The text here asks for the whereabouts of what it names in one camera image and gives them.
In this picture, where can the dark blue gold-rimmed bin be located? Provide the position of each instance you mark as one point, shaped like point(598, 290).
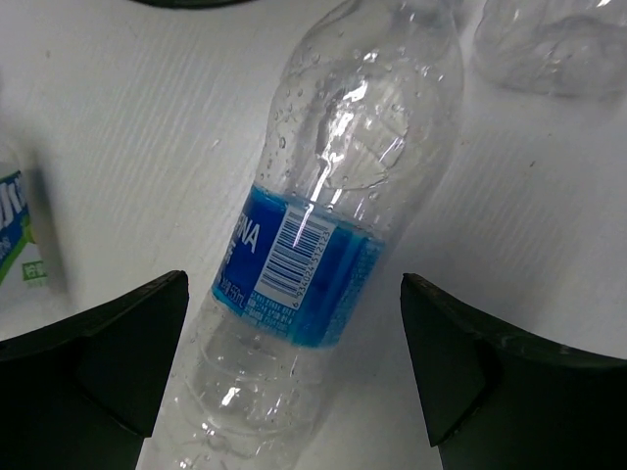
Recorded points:
point(190, 4)

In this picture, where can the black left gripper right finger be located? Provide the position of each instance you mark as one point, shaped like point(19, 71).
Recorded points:
point(495, 396)

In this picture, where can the clear bottle blue wrap label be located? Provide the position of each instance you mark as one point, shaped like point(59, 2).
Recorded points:
point(562, 48)

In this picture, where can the small bottle green-blue label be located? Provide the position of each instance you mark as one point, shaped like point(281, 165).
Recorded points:
point(33, 284)

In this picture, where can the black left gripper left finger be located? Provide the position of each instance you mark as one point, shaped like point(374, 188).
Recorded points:
point(85, 392)

